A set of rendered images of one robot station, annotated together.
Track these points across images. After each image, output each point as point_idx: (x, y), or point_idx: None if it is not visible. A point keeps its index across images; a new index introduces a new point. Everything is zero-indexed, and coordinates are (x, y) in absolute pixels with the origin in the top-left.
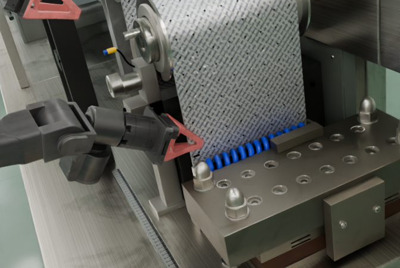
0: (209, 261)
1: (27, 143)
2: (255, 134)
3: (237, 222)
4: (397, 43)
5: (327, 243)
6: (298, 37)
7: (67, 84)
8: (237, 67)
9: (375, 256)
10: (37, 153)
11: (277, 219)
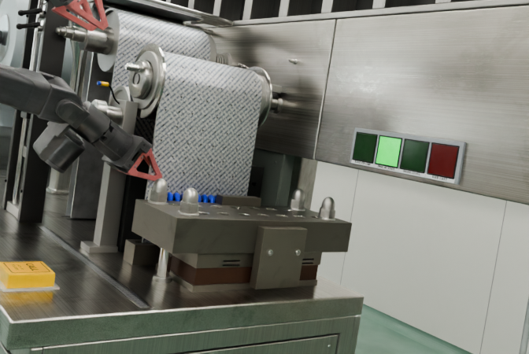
0: (139, 277)
1: (38, 89)
2: (203, 193)
3: (188, 215)
4: (331, 138)
5: (253, 271)
6: (257, 124)
7: (30, 127)
8: (206, 124)
9: (289, 296)
10: (38, 105)
11: (220, 225)
